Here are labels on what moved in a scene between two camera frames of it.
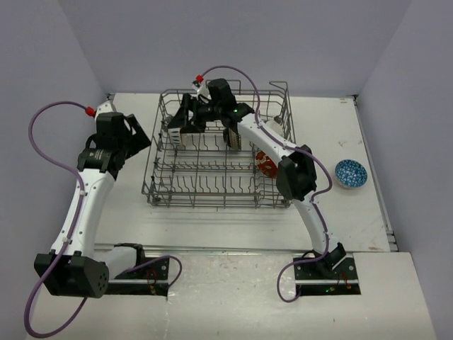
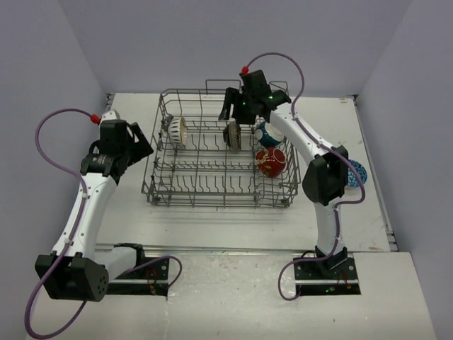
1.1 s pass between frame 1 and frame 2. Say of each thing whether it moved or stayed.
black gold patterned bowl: stayed
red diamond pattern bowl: stayed
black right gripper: moved
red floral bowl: stayed
